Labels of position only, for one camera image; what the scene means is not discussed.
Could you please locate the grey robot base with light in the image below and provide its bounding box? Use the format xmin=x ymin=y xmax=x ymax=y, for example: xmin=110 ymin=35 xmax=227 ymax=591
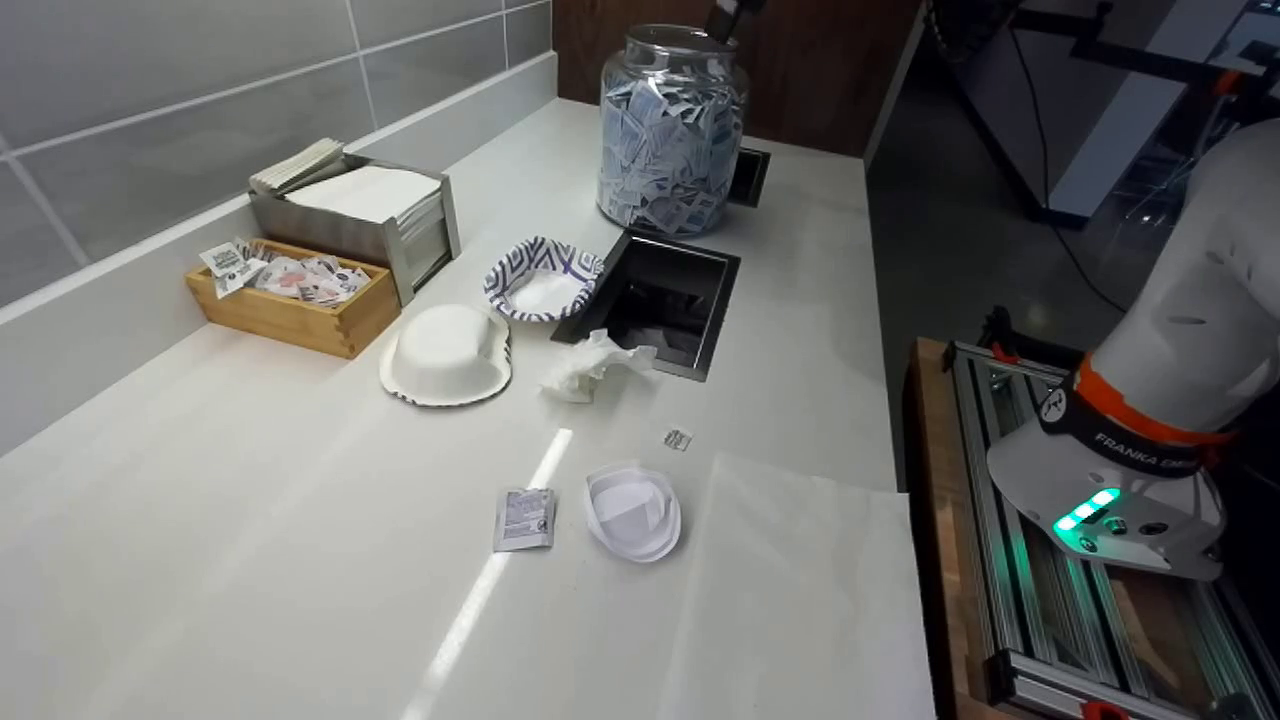
xmin=985 ymin=412 xmax=1231 ymax=586

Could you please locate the glass jar of sachets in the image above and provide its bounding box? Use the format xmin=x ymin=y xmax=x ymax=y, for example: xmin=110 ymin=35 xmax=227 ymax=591
xmin=591 ymin=22 xmax=753 ymax=245

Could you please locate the black counter outlet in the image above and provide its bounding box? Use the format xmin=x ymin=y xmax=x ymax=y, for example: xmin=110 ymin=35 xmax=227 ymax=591
xmin=724 ymin=141 xmax=776 ymax=212

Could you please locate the black counter trash opening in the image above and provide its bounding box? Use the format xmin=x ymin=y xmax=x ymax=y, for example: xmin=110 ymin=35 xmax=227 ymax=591
xmin=547 ymin=229 xmax=745 ymax=385

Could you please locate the wooden sachet box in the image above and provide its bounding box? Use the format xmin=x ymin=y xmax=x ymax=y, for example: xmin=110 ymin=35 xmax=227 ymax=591
xmin=186 ymin=237 xmax=403 ymax=366

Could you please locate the grey sachet packet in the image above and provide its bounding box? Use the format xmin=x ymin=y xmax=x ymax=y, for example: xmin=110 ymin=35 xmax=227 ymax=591
xmin=488 ymin=483 xmax=562 ymax=558

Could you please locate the grey printed sachet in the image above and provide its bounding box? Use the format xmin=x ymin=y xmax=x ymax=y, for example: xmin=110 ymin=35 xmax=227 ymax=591
xmin=198 ymin=237 xmax=269 ymax=302

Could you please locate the crumpled white tissue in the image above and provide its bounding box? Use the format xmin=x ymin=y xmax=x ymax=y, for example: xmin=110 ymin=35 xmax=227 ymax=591
xmin=538 ymin=328 xmax=663 ymax=410

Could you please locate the metal napkin dispenser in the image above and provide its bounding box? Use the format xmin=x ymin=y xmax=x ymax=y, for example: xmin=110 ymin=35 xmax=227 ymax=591
xmin=244 ymin=137 xmax=463 ymax=303

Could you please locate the white napkin stack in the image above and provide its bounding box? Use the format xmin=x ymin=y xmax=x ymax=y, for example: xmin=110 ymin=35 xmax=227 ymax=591
xmin=284 ymin=159 xmax=444 ymax=229

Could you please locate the white background panel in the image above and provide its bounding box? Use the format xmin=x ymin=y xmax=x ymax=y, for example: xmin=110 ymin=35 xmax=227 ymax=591
xmin=1043 ymin=0 xmax=1252 ymax=225

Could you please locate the white paper bowl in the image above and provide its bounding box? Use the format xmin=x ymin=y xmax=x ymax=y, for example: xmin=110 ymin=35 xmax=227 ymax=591
xmin=375 ymin=302 xmax=515 ymax=412

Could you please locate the pink sachets pile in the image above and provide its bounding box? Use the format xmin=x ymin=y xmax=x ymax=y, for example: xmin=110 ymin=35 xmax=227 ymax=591
xmin=254 ymin=254 xmax=374 ymax=313

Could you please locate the white plastic lid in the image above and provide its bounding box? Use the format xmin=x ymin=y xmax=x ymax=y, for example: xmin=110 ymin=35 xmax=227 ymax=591
xmin=579 ymin=460 xmax=687 ymax=568

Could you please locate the wooden mounting board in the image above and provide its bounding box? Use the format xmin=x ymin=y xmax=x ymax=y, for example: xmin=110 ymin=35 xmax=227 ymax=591
xmin=908 ymin=334 xmax=1025 ymax=720

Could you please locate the white paper sheet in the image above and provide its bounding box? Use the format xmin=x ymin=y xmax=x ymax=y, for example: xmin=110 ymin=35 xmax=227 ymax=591
xmin=657 ymin=450 xmax=942 ymax=720

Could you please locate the black floor cable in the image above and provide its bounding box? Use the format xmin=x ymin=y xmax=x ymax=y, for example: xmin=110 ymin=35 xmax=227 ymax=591
xmin=1005 ymin=25 xmax=1137 ymax=315

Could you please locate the aluminium extrusion frame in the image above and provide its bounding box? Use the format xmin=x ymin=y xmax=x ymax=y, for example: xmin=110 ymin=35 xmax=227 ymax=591
xmin=949 ymin=337 xmax=1280 ymax=720

